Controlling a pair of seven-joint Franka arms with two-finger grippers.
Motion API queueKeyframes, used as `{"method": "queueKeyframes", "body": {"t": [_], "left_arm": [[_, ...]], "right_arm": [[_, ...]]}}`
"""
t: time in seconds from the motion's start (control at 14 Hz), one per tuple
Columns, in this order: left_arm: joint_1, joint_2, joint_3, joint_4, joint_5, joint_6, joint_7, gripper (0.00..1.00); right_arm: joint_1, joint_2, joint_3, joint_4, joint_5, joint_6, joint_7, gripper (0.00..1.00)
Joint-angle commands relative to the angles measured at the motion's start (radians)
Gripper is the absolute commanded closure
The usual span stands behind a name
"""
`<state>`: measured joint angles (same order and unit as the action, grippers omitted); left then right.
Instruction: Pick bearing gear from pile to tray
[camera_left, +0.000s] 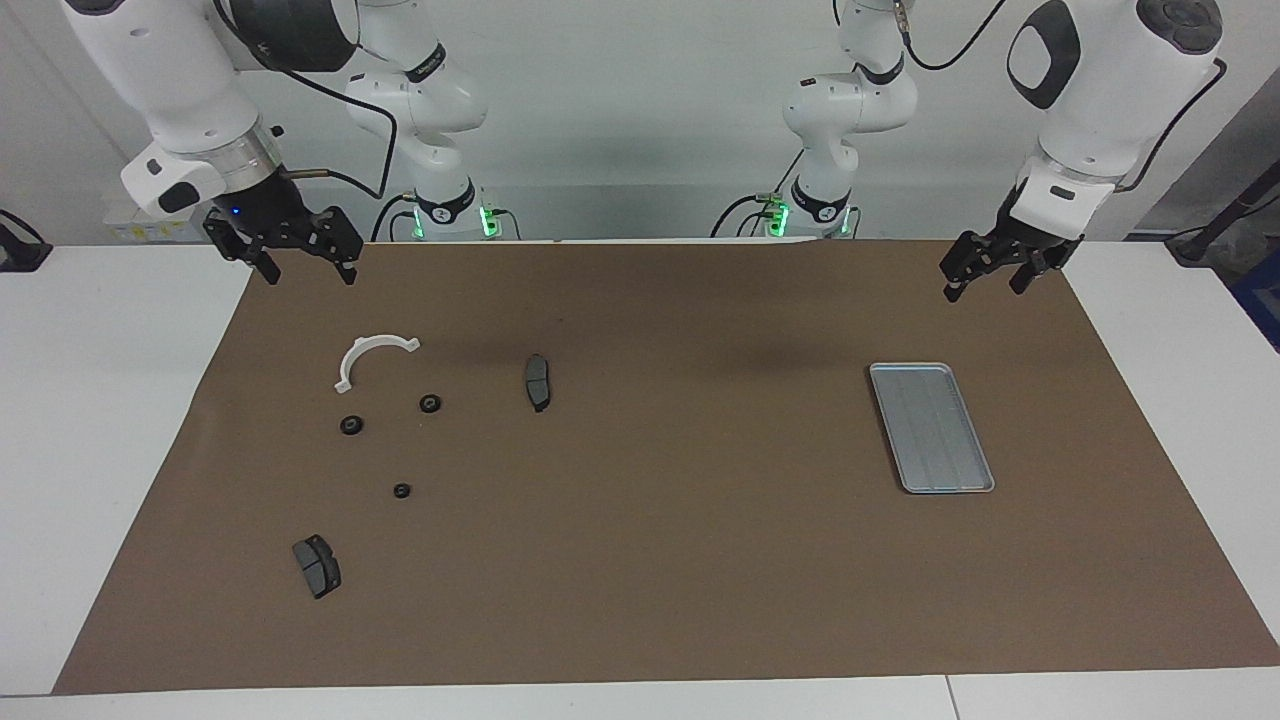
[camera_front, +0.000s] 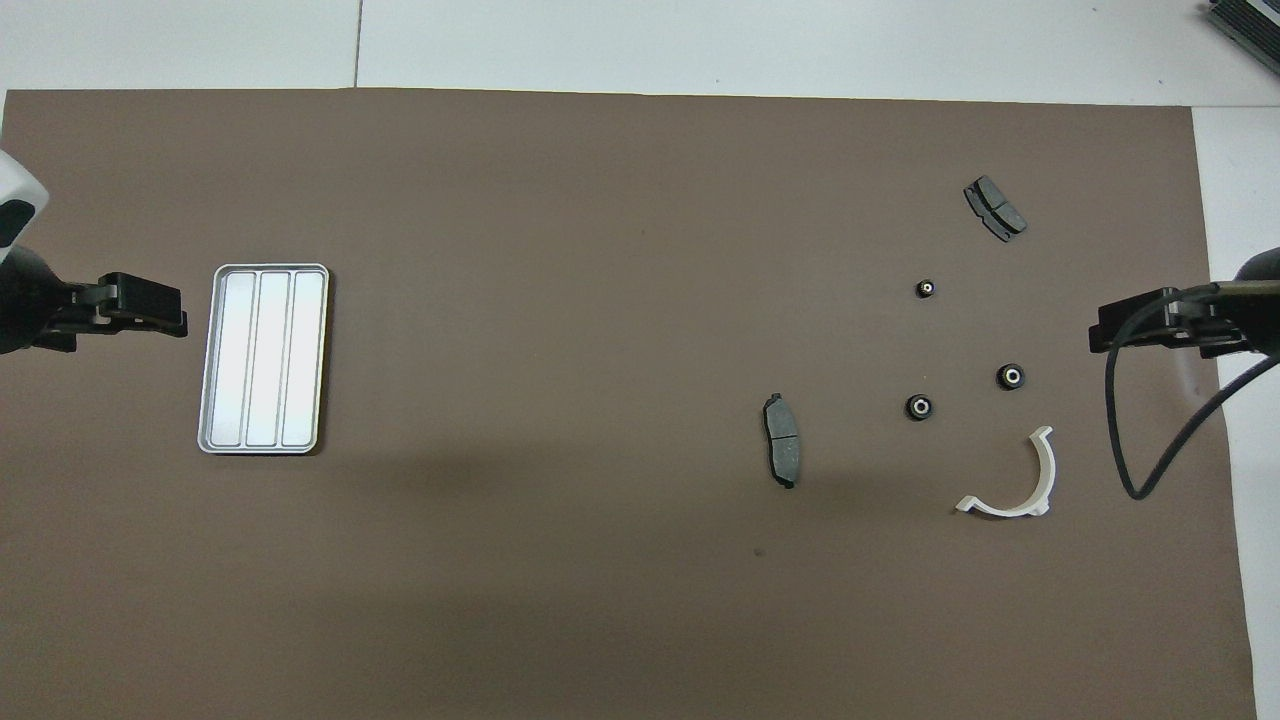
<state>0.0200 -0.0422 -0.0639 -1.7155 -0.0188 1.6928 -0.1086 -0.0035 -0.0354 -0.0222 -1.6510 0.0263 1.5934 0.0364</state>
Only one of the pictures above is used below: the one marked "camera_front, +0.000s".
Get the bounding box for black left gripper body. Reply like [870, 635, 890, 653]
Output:
[0, 246, 103, 357]

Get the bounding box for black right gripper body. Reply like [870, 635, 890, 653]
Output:
[1176, 245, 1280, 358]

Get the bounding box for silver metal tray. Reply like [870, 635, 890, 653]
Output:
[197, 263, 331, 456]

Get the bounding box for stacked grey brake pads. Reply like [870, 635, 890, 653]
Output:
[963, 175, 1029, 244]

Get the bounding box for grey ribbed device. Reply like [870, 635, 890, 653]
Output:
[1205, 0, 1280, 63]

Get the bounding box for single grey brake pad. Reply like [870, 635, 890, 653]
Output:
[762, 392, 802, 490]

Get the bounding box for brown table mat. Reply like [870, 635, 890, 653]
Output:
[0, 88, 1259, 720]

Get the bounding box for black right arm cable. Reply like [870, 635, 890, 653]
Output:
[1103, 283, 1280, 501]

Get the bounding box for white curved plastic bracket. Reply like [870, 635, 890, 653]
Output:
[955, 425, 1057, 519]

